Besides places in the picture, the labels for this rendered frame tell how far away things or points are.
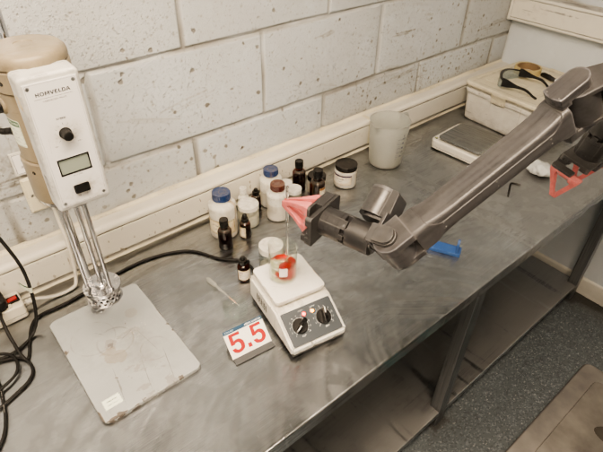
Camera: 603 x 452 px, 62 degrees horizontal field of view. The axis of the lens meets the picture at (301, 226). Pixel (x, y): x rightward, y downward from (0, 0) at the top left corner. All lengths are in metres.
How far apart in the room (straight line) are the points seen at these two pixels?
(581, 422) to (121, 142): 1.38
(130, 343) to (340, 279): 0.49
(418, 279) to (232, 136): 0.62
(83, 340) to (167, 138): 0.50
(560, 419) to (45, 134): 1.40
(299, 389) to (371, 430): 0.77
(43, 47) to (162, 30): 0.48
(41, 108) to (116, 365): 0.55
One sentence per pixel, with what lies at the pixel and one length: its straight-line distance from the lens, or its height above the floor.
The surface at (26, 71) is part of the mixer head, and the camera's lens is 0.73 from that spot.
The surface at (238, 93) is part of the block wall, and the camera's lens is 1.35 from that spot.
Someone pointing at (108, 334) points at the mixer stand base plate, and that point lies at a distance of 1.14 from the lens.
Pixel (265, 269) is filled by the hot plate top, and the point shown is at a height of 0.84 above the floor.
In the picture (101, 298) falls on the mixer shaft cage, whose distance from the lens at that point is 0.98.
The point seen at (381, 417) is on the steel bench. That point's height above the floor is 0.08.
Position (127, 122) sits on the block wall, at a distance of 1.22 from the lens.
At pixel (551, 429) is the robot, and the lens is 1.57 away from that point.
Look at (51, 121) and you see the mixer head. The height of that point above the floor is 1.29.
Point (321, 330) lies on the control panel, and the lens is 1.05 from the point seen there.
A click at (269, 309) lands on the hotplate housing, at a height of 0.80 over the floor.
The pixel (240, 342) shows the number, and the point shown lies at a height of 0.77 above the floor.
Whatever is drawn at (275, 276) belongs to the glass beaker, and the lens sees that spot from 1.05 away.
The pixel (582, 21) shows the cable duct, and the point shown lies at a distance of 2.13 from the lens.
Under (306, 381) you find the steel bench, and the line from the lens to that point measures 1.02.
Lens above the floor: 1.59
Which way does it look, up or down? 38 degrees down
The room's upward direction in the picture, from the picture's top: 1 degrees clockwise
